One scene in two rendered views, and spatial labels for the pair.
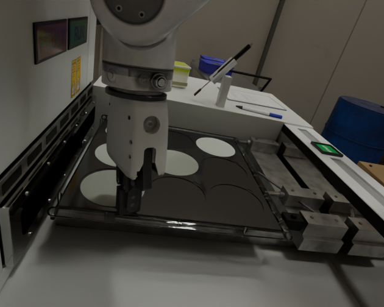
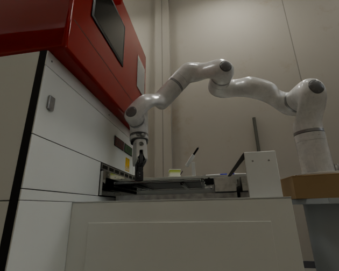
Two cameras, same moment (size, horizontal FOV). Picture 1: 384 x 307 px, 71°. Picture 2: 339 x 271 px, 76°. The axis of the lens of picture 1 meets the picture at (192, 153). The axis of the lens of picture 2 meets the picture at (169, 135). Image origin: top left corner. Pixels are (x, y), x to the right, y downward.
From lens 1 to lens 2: 0.72 m
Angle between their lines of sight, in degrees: 49
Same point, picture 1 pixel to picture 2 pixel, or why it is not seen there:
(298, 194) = not seen: hidden behind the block
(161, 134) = (144, 146)
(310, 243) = (219, 186)
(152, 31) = (135, 117)
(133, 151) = (136, 150)
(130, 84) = (135, 135)
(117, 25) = (128, 118)
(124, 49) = (133, 129)
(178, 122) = not seen: hidden behind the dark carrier
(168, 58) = (145, 129)
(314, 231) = (219, 181)
